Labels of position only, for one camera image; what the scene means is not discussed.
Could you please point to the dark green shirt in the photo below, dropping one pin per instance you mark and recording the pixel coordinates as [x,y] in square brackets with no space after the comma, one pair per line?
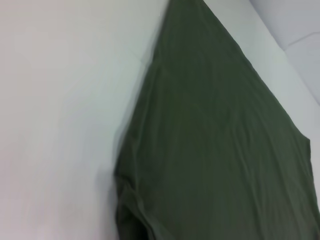
[212,137]

